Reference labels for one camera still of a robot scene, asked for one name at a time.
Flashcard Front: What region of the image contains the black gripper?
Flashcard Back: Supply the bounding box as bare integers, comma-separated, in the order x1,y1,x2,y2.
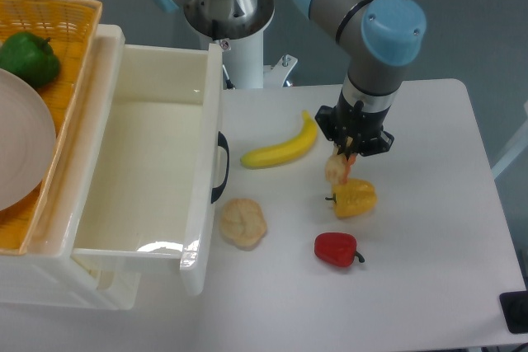
315,93,394,162

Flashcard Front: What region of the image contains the square bread slice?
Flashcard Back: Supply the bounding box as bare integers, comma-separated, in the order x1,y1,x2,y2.
324,153,357,185

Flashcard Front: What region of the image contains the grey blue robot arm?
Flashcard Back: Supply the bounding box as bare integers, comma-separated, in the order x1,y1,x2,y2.
153,0,427,158

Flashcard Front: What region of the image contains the round bread bun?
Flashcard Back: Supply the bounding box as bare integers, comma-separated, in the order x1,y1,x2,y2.
219,198,267,250

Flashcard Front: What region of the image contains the white upper drawer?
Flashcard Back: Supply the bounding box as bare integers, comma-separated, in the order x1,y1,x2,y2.
73,45,229,296

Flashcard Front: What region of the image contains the yellow banana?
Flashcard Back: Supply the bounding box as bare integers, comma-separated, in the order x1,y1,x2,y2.
240,110,318,169

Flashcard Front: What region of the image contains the yellow bell pepper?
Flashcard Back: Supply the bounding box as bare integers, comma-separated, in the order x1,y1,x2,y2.
325,178,378,218

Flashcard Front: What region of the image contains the red bell pepper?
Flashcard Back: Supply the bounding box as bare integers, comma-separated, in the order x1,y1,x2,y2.
313,232,365,268

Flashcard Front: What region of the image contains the black device at table edge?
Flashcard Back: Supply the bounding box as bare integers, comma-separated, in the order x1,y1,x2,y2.
499,290,528,334

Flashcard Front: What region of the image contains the orange woven basket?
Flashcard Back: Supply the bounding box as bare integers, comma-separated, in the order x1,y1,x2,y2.
1,0,102,256

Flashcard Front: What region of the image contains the beige round plate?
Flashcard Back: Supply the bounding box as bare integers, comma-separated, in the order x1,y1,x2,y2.
1,70,56,209

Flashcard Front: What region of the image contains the green bell pepper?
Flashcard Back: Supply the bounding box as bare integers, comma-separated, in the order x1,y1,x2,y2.
1,31,61,89

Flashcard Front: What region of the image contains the black drawer handle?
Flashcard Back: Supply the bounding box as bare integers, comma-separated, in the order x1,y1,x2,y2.
210,130,230,204

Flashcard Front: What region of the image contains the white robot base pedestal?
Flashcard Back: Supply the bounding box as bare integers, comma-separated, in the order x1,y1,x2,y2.
184,0,298,89

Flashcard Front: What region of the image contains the white frame right side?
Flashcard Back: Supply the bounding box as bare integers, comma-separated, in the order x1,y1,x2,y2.
491,120,527,180

